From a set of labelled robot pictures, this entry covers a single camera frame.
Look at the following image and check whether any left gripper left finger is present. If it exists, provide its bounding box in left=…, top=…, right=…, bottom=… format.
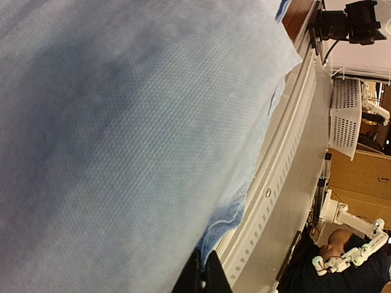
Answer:
left=172, top=249, right=203, bottom=293

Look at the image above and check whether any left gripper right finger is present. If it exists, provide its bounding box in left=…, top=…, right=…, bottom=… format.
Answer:
left=203, top=250, right=233, bottom=293

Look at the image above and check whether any light blue long sleeve shirt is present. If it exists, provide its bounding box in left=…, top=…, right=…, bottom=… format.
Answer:
left=1, top=1, right=301, bottom=292

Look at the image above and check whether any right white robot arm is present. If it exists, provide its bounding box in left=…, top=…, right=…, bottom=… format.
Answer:
left=319, top=1, right=387, bottom=46

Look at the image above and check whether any person in dark shirt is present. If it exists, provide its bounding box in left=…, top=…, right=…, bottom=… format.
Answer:
left=280, top=228, right=391, bottom=293

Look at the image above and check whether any white perforated plastic basket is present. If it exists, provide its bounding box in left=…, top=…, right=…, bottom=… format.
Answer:
left=329, top=78, right=362, bottom=160

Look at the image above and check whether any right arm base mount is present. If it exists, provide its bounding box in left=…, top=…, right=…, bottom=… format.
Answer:
left=307, top=1, right=326, bottom=64

